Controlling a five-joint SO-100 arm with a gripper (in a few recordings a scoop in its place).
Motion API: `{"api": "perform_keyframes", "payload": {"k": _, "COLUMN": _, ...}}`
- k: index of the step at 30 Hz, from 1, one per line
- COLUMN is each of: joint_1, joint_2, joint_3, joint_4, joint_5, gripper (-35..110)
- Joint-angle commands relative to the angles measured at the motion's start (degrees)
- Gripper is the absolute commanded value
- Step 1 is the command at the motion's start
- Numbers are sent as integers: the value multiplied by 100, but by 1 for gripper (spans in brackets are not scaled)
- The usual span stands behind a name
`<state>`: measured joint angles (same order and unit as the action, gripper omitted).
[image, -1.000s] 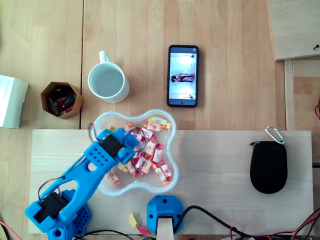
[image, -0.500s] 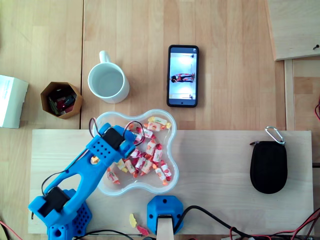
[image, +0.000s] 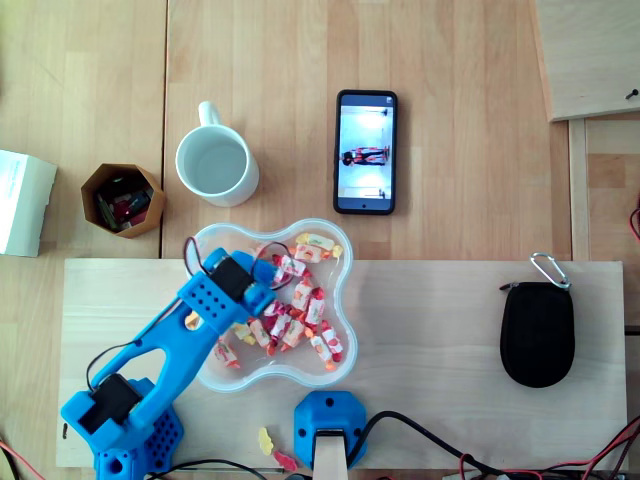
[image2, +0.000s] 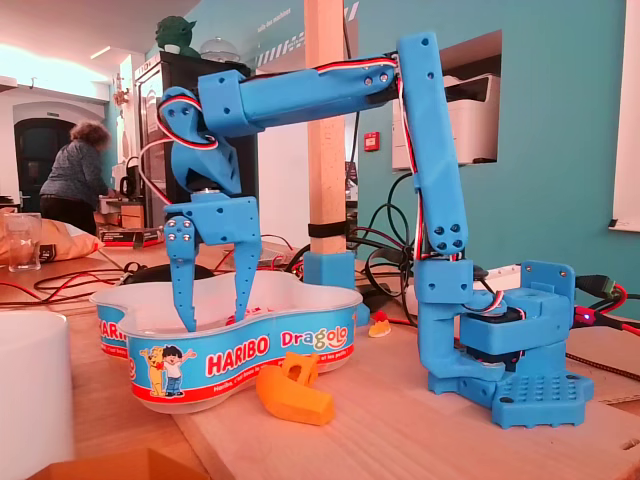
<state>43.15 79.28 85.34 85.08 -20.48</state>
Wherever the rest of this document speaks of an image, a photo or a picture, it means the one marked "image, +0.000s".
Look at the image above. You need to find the pink white wrapped candy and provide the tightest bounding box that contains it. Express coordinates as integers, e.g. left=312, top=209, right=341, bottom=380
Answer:
left=273, top=253, right=314, bottom=284
left=269, top=304, right=296, bottom=346

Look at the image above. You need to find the red white wrapped candy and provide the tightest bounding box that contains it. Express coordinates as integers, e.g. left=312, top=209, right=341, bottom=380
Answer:
left=319, top=319, right=346, bottom=364
left=303, top=287, right=327, bottom=335

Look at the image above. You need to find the white ceramic mug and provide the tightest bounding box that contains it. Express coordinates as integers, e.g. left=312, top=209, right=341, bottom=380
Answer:
left=174, top=100, right=261, bottom=209

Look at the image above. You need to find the clear plastic Haribo candy tub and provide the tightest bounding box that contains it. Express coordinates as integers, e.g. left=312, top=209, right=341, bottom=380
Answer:
left=185, top=217, right=360, bottom=394

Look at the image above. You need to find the brown hexagonal pot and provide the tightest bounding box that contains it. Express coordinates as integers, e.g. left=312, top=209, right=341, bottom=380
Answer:
left=80, top=162, right=167, bottom=240

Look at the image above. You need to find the black smartphone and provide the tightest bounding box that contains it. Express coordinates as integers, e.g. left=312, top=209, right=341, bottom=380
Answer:
left=333, top=89, right=400, bottom=217

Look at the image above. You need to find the small green part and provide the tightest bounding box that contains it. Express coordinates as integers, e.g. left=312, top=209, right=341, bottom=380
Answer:
left=97, top=193, right=117, bottom=231

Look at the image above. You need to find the pale wooden base board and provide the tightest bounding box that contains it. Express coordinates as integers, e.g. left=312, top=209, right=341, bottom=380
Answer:
left=55, top=258, right=629, bottom=471

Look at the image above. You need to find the red gummy candy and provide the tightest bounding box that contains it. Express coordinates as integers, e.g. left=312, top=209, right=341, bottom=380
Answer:
left=272, top=449, right=300, bottom=472

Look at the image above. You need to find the white cardboard box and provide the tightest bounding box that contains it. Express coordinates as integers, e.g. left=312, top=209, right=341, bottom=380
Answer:
left=0, top=148, right=59, bottom=259

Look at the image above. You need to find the black zip case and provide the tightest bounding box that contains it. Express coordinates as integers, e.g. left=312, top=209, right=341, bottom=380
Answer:
left=499, top=281, right=576, bottom=389

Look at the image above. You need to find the silver carabiner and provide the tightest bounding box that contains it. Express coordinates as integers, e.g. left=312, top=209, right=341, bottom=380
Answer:
left=529, top=252, right=572, bottom=291

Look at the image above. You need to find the pale wooden plank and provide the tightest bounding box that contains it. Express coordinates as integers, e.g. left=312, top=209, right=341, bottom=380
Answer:
left=529, top=0, right=640, bottom=123

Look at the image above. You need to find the blue post base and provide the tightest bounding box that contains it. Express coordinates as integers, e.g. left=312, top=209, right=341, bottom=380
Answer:
left=293, top=390, right=369, bottom=471

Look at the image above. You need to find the thick black cable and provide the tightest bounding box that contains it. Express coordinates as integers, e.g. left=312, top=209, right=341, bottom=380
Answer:
left=347, top=410, right=506, bottom=480

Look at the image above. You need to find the thin black cable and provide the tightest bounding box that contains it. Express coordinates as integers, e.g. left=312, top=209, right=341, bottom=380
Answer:
left=144, top=458, right=274, bottom=480

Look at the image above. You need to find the wooden post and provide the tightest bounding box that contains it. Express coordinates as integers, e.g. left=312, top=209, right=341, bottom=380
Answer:
left=313, top=433, right=348, bottom=480

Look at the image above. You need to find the thin red wire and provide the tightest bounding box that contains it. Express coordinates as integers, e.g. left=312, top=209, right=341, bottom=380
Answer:
left=458, top=415, right=640, bottom=480

